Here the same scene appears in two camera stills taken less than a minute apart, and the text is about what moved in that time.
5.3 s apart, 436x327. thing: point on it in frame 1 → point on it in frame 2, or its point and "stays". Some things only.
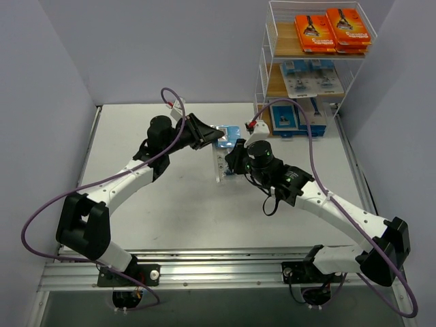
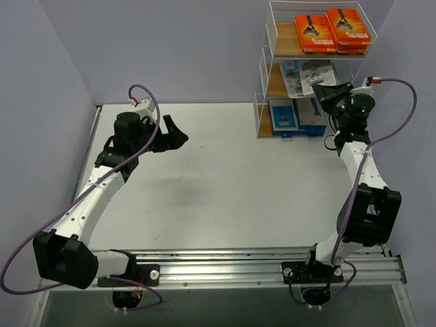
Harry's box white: (316, 107) stays
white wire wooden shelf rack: (310, 53) stays
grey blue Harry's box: (284, 120) stays
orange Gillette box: (351, 49) stays
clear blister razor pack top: (223, 146) → (321, 75)
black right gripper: (235, 159) → (336, 97)
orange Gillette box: (314, 33) stays
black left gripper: (195, 131) → (163, 137)
